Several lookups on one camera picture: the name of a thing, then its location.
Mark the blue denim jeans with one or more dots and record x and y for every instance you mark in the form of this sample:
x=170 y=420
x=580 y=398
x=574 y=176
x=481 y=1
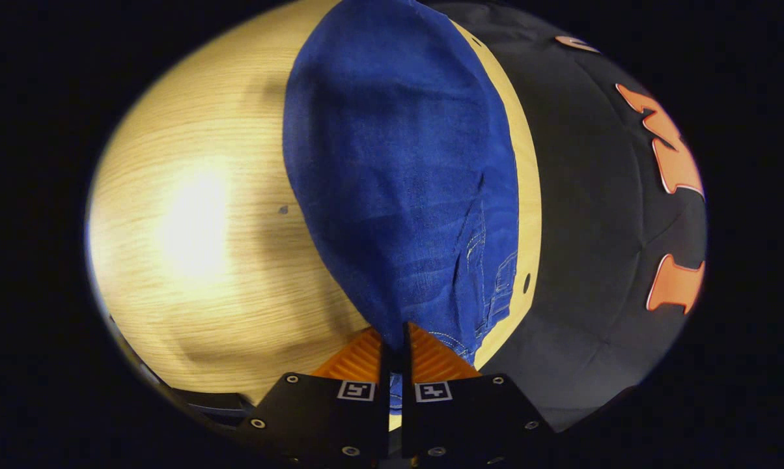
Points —
x=392 y=163

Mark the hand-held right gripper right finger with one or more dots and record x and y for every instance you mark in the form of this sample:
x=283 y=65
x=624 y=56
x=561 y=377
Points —
x=407 y=365

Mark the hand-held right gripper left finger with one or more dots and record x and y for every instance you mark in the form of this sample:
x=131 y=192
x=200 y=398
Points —
x=385 y=371

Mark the black backdrop cloth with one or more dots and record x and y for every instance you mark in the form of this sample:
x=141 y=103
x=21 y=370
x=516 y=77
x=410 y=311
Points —
x=581 y=228

